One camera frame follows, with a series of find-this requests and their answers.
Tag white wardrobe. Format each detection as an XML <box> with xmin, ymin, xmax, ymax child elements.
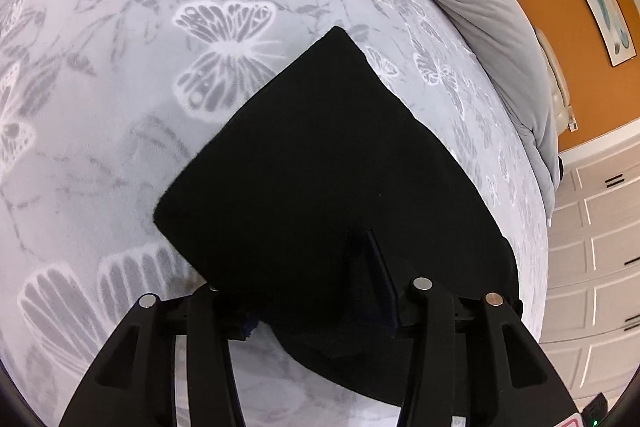
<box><xmin>539</xmin><ymin>116</ymin><xmax>640</xmax><ymax>414</ymax></box>

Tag grey duvet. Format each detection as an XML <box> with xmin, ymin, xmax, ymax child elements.
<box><xmin>356</xmin><ymin>0</ymin><xmax>562</xmax><ymax>214</ymax></box>

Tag cream padded headboard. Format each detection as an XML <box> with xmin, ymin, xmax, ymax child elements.
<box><xmin>447</xmin><ymin>0</ymin><xmax>576</xmax><ymax>124</ymax></box>

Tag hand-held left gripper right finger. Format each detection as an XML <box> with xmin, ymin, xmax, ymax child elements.
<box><xmin>364</xmin><ymin>229</ymin><xmax>587</xmax><ymax>427</ymax></box>

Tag black pants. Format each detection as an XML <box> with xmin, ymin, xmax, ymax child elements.
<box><xmin>152</xmin><ymin>26</ymin><xmax>524</xmax><ymax>409</ymax></box>

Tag grey butterfly print blanket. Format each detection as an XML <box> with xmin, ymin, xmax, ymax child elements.
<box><xmin>0</xmin><ymin>0</ymin><xmax>557</xmax><ymax>427</ymax></box>

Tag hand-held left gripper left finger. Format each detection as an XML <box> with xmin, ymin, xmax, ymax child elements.
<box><xmin>59</xmin><ymin>282</ymin><xmax>262</xmax><ymax>427</ymax></box>

